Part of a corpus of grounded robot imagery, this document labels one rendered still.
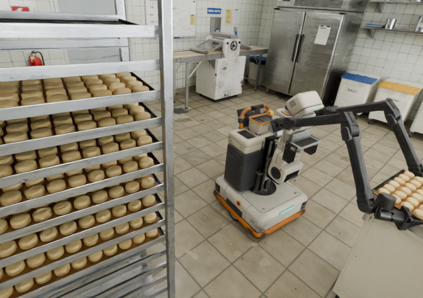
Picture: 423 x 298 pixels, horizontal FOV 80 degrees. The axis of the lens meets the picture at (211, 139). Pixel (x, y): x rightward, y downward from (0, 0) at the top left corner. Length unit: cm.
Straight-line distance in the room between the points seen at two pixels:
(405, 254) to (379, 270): 20
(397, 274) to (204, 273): 120
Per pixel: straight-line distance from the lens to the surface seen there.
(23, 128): 88
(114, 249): 116
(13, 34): 72
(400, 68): 581
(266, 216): 219
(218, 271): 214
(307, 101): 184
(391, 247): 173
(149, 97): 80
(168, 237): 113
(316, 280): 229
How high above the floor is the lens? 176
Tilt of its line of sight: 28 degrees down
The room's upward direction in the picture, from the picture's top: 4 degrees clockwise
